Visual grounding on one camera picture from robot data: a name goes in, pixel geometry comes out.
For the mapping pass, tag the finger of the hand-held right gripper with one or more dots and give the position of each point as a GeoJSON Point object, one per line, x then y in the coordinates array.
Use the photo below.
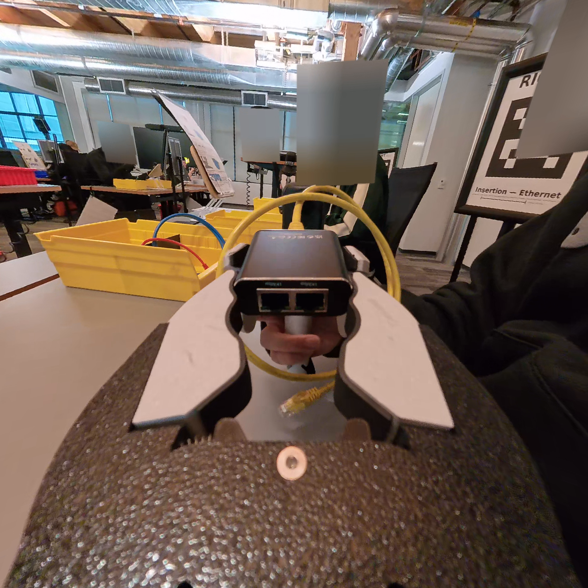
{"type": "Point", "coordinates": [236, 255]}
{"type": "Point", "coordinates": [359, 261]}

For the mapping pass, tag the framed marker sign on easel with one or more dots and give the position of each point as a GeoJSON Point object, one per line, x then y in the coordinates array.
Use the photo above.
{"type": "Point", "coordinates": [514, 193]}

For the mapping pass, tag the yellow plastic bin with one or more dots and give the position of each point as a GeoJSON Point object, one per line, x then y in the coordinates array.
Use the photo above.
{"type": "Point", "coordinates": [115, 266]}
{"type": "Point", "coordinates": [239, 225]}
{"type": "Point", "coordinates": [266, 204]}

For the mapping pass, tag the wooden document stand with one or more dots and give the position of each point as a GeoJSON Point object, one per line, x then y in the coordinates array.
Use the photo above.
{"type": "Point", "coordinates": [202, 151]}

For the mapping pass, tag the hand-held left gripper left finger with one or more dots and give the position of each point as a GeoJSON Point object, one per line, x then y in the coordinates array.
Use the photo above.
{"type": "Point", "coordinates": [188, 363]}

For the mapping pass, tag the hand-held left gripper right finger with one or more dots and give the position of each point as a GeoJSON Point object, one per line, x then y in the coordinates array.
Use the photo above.
{"type": "Point", "coordinates": [395, 367]}

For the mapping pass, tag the person's right forearm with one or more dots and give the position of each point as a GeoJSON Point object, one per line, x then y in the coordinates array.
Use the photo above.
{"type": "Point", "coordinates": [528, 298]}

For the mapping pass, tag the silver ceiling ventilation ducts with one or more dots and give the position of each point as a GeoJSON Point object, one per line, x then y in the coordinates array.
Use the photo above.
{"type": "Point", "coordinates": [138, 50]}

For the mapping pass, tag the black network splitter box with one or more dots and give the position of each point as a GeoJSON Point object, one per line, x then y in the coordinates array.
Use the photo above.
{"type": "Point", "coordinates": [294, 262]}

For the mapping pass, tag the person's right hand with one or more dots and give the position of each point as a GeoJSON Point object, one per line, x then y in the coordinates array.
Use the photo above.
{"type": "Point", "coordinates": [294, 347]}

